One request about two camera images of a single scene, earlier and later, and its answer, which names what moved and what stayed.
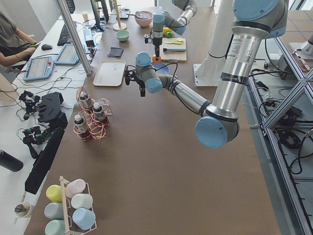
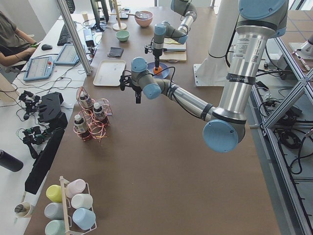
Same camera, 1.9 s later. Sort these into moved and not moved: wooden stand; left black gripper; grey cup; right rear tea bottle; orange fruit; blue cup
Moved: left black gripper; orange fruit
Not moved: right rear tea bottle; grey cup; wooden stand; blue cup
